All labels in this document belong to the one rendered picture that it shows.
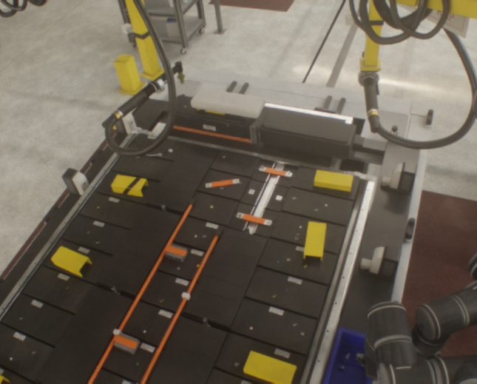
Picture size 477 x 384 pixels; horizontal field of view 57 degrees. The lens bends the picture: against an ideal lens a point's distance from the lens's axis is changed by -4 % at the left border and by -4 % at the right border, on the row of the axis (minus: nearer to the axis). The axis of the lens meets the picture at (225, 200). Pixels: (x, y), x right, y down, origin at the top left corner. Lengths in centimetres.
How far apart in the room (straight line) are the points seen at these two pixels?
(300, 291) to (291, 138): 76
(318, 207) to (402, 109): 101
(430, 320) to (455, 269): 171
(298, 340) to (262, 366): 16
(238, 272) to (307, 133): 74
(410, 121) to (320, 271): 121
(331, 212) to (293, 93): 108
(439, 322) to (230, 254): 82
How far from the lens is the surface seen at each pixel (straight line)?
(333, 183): 202
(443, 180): 361
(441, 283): 305
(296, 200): 199
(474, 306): 150
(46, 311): 193
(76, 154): 411
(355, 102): 277
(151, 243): 193
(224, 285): 176
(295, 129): 216
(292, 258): 181
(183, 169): 217
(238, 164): 215
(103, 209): 213
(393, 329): 132
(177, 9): 472
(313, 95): 281
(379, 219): 212
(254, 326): 168
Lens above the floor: 252
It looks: 49 degrees down
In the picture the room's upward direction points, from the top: 10 degrees counter-clockwise
